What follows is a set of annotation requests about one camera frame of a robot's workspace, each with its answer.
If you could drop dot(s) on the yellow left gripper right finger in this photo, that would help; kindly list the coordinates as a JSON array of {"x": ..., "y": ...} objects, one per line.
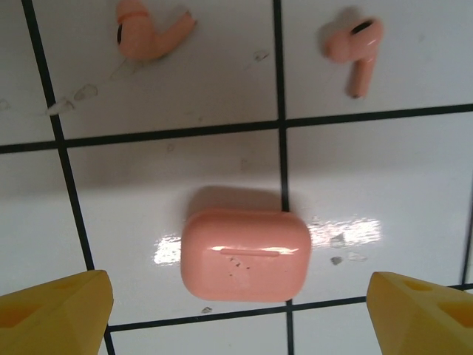
[{"x": 417, "y": 321}]

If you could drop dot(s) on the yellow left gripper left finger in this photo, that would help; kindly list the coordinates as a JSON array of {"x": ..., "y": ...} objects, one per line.
[{"x": 55, "y": 318}]

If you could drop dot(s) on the pink earbud charging case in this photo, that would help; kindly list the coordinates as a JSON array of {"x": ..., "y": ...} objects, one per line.
[{"x": 244, "y": 255}]

